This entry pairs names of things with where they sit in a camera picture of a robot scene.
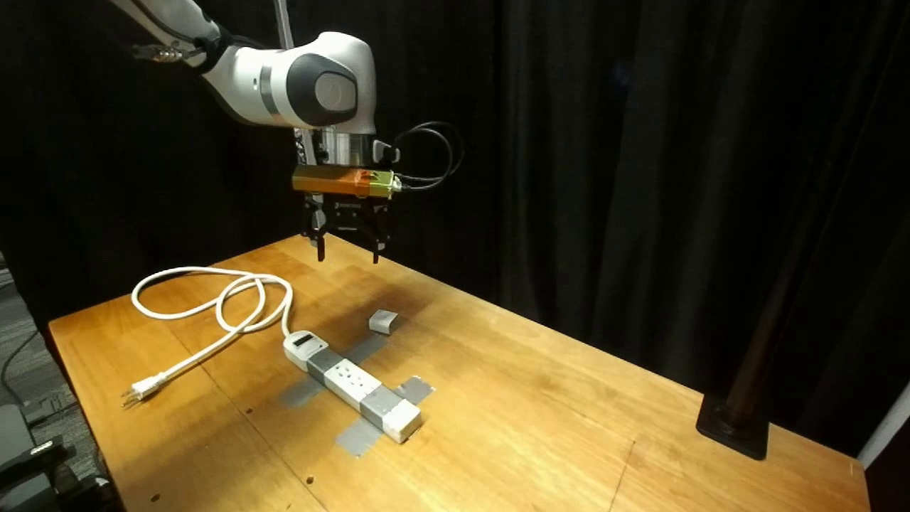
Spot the orange wrist camera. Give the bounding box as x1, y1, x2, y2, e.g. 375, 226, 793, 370
289, 167, 400, 199

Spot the grey tape strip far end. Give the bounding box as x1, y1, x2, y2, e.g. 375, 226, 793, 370
338, 377, 434, 458

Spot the black curtain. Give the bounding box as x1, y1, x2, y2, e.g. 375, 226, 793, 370
0, 0, 910, 451

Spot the white power strip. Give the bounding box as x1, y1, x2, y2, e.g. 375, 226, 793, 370
280, 330, 421, 443

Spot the small white charger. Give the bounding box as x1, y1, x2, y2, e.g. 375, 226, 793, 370
370, 309, 398, 336

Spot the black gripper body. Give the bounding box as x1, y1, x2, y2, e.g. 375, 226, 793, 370
301, 195, 387, 235

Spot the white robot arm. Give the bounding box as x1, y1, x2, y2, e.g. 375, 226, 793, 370
111, 0, 394, 256

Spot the black stand base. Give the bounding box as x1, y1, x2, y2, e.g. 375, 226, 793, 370
695, 292, 783, 461

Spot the grey tape strip near switch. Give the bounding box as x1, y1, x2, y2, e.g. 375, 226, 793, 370
284, 330, 384, 410

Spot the white vertical pole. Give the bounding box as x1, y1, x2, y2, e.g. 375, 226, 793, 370
272, 0, 296, 47

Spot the white power cord with plug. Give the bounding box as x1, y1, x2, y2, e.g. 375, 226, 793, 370
124, 265, 299, 407

